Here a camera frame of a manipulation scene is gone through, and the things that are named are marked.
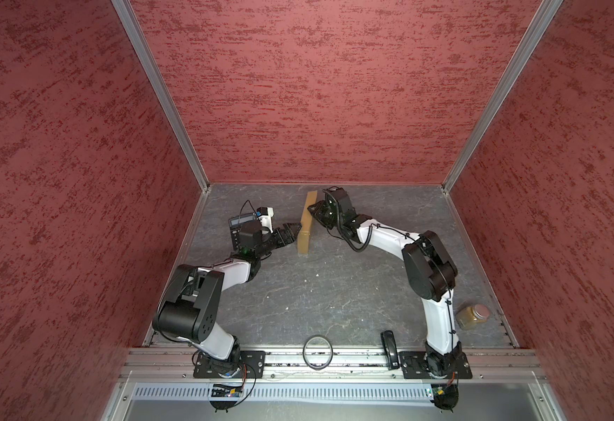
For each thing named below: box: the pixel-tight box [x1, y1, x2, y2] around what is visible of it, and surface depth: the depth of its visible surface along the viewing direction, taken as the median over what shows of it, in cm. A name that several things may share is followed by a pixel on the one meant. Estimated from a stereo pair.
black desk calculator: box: [228, 212, 263, 255], surface depth 74 cm
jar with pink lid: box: [456, 303, 490, 330], surface depth 77 cm
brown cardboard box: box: [296, 190, 318, 255], surface depth 94 cm
